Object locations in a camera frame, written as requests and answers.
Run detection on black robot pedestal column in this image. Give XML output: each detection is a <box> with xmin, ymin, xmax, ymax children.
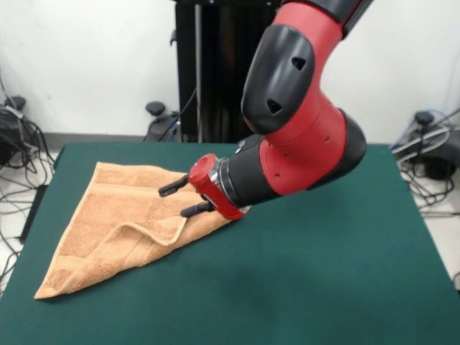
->
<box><xmin>168</xmin><ymin>0</ymin><xmax>288</xmax><ymax>144</ymax></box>

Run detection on tan terry towel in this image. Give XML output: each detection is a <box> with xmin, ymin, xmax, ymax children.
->
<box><xmin>34</xmin><ymin>161</ymin><xmax>234</xmax><ymax>300</ymax></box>

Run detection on black pedestal leg with knob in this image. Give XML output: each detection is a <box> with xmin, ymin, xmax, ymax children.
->
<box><xmin>143</xmin><ymin>101</ymin><xmax>180</xmax><ymax>144</ymax></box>

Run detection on blue cable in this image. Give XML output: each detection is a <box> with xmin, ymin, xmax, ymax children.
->
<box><xmin>390</xmin><ymin>109</ymin><xmax>460</xmax><ymax>151</ymax></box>

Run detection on dark green table cloth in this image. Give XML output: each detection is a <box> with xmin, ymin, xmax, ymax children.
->
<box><xmin>0</xmin><ymin>142</ymin><xmax>460</xmax><ymax>345</ymax></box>

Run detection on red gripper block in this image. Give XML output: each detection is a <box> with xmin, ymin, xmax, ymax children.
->
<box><xmin>157</xmin><ymin>153</ymin><xmax>252</xmax><ymax>220</ymax></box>

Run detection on black floor base foot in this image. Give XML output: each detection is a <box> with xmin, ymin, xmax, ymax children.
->
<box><xmin>393</xmin><ymin>110</ymin><xmax>460</xmax><ymax>180</ymax></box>
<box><xmin>0</xmin><ymin>96</ymin><xmax>28</xmax><ymax>166</ymax></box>

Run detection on tangled black floor cables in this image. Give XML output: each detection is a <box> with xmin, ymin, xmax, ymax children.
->
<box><xmin>0</xmin><ymin>71</ymin><xmax>57</xmax><ymax>292</ymax></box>
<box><xmin>398</xmin><ymin>165</ymin><xmax>460</xmax><ymax>217</ymax></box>

